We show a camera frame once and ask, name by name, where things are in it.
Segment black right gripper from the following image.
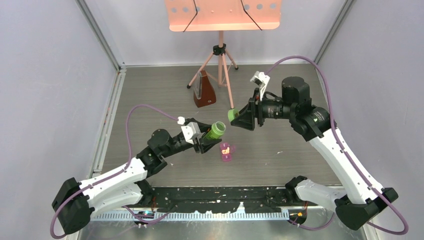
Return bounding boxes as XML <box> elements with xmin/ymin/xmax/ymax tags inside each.
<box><xmin>231</xmin><ymin>87</ymin><xmax>295</xmax><ymax>131</ymax></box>

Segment brown wooden metronome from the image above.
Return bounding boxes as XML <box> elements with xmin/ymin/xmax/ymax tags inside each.
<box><xmin>192</xmin><ymin>70</ymin><xmax>217</xmax><ymax>108</ymax></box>

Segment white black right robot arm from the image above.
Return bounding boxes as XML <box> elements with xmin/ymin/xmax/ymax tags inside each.
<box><xmin>228</xmin><ymin>76</ymin><xmax>398</xmax><ymax>230</ymax></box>

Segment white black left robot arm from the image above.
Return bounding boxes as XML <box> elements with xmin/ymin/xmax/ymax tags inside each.
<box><xmin>50</xmin><ymin>122</ymin><xmax>225</xmax><ymax>239</ymax></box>

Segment green bottle cap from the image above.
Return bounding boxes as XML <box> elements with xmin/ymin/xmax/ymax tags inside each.
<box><xmin>227</xmin><ymin>108</ymin><xmax>239</xmax><ymax>122</ymax></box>

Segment pink music stand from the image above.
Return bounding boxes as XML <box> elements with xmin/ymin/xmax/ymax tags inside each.
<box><xmin>164</xmin><ymin>0</ymin><xmax>283</xmax><ymax>108</ymax></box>

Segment white pills in organizer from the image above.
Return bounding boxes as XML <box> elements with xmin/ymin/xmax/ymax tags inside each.
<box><xmin>221</xmin><ymin>147</ymin><xmax>231</xmax><ymax>155</ymax></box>

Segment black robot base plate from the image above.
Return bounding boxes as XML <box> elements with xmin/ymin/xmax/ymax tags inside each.
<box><xmin>129</xmin><ymin>186</ymin><xmax>306</xmax><ymax>214</ymax></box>

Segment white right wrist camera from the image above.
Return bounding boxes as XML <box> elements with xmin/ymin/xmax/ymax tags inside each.
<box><xmin>249</xmin><ymin>71</ymin><xmax>270</xmax><ymax>101</ymax></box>

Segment green pill bottle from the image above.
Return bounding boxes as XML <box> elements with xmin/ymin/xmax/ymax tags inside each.
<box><xmin>201</xmin><ymin>121</ymin><xmax>226</xmax><ymax>141</ymax></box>

